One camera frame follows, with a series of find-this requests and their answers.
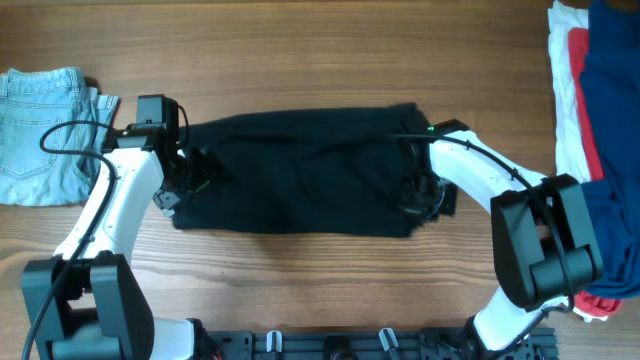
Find black shorts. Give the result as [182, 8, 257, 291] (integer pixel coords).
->
[172, 103, 430, 237]

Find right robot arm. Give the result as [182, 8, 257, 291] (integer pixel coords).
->
[391, 120, 603, 359]

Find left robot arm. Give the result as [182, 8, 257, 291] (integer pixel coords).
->
[21, 95, 223, 359]

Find folded light blue jeans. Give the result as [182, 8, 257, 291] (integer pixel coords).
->
[1, 67, 120, 206]

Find red garment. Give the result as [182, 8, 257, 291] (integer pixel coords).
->
[568, 27, 623, 322]

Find navy blue garment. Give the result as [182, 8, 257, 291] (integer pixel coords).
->
[580, 1, 639, 299]

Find white garment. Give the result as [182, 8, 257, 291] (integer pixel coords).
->
[546, 0, 611, 322]

